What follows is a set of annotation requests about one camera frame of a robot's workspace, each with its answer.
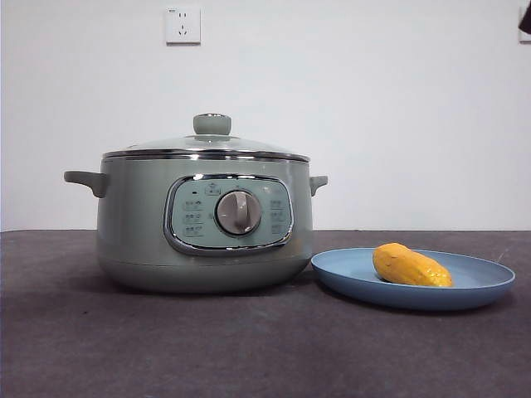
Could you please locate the yellow corn cob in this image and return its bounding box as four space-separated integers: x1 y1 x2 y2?
372 243 455 289

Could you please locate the glass lid with green knob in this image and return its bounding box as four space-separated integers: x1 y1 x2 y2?
102 112 310 161

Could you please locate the light blue round plate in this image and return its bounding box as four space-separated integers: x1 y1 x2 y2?
310 247 517 313

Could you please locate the pale green electric steamer pot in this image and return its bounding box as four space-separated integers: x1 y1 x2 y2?
63 151 329 295

